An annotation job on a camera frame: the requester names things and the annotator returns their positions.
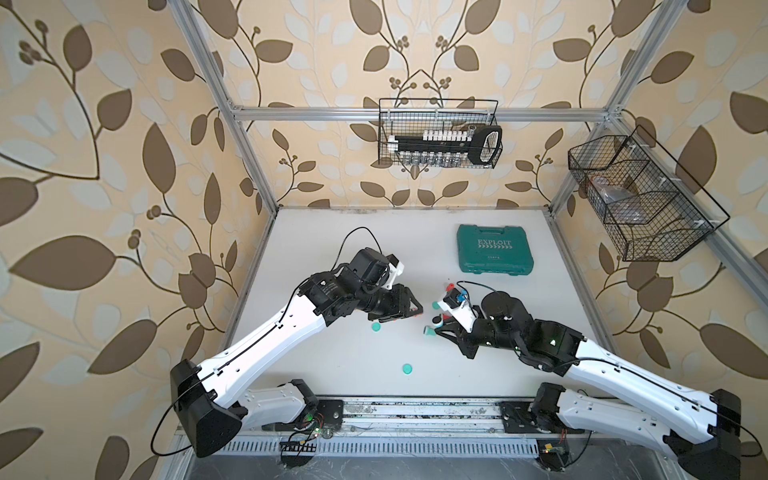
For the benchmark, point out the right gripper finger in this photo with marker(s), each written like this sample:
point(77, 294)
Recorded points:
point(440, 322)
point(455, 337)

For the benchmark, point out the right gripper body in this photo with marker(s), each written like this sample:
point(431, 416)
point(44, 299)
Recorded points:
point(482, 333)

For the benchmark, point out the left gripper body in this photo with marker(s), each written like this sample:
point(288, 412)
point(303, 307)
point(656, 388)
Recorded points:
point(386, 302)

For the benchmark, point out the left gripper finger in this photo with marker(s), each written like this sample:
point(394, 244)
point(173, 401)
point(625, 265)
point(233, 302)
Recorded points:
point(410, 304)
point(401, 316)

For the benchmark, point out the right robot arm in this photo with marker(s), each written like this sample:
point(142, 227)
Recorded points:
point(700, 430)

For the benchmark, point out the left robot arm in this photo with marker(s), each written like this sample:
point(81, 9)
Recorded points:
point(212, 400)

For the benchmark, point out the green tool case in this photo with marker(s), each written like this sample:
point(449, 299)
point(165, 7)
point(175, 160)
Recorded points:
point(501, 250)

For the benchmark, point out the black white tool in basket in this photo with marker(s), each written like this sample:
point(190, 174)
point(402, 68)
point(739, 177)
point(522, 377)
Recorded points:
point(479, 146)

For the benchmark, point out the plastic bag in basket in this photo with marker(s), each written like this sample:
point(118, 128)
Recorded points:
point(615, 204)

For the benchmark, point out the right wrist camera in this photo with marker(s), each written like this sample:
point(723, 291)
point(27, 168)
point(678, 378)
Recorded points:
point(456, 304)

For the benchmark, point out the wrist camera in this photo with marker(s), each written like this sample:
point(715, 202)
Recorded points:
point(456, 304)
point(375, 269)

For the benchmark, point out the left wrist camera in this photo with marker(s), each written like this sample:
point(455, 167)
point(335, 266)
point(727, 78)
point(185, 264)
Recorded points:
point(375, 269)

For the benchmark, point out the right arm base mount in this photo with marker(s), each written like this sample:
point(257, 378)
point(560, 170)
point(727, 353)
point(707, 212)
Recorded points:
point(539, 415)

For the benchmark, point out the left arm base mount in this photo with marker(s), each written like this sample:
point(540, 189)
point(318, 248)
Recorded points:
point(326, 415)

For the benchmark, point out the back wire basket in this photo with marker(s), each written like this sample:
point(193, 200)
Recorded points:
point(412, 116)

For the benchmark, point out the wire basket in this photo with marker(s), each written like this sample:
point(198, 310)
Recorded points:
point(412, 116)
point(681, 212)

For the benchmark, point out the right wire basket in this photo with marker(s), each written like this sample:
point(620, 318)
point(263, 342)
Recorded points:
point(681, 212)

